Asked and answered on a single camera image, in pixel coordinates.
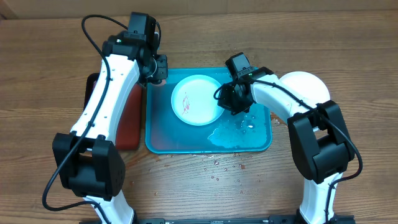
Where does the light blue plate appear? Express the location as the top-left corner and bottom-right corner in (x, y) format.
(171, 75), (224, 126)

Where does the white plate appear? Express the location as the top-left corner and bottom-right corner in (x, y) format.
(280, 71), (331, 103)

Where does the pink and green sponge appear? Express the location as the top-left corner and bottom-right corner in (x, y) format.
(153, 80), (166, 86)

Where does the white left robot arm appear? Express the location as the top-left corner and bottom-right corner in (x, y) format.
(42, 34), (167, 223)

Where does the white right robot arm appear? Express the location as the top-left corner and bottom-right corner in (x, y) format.
(213, 72), (363, 223)

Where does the teal plastic tray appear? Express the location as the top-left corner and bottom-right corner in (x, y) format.
(145, 67), (272, 154)

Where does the black tray with red liquid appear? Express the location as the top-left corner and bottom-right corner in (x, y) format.
(83, 73), (143, 151)

